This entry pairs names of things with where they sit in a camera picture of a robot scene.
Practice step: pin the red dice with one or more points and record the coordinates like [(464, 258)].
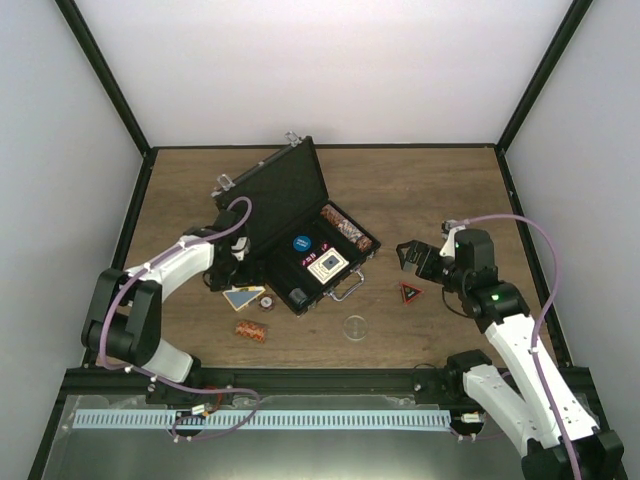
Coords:
[(315, 254)]

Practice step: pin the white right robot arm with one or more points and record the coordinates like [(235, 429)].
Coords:
[(555, 435)]

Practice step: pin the white playing card deck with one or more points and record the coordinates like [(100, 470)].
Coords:
[(327, 266)]

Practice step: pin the light blue slotted rail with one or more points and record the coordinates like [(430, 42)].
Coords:
[(419, 420)]

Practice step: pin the row of poker chips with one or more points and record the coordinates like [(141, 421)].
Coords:
[(347, 228)]

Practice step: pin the blue small blind button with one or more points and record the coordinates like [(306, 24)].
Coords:
[(302, 243)]

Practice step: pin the small orange chip stack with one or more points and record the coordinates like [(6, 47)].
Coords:
[(251, 330)]

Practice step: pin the red black triangular card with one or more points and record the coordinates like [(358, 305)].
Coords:
[(409, 293)]

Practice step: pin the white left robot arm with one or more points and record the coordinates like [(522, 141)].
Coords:
[(124, 320)]

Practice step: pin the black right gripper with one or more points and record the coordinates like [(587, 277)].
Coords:
[(418, 248)]

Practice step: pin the single poker chip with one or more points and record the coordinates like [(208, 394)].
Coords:
[(266, 303)]

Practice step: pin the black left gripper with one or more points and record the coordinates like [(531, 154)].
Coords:
[(246, 279)]

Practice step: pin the black poker set case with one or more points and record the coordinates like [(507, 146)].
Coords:
[(288, 192)]

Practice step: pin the black chip stack in case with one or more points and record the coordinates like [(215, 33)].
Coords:
[(298, 297)]

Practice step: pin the chrome case handle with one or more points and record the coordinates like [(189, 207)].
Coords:
[(340, 297)]

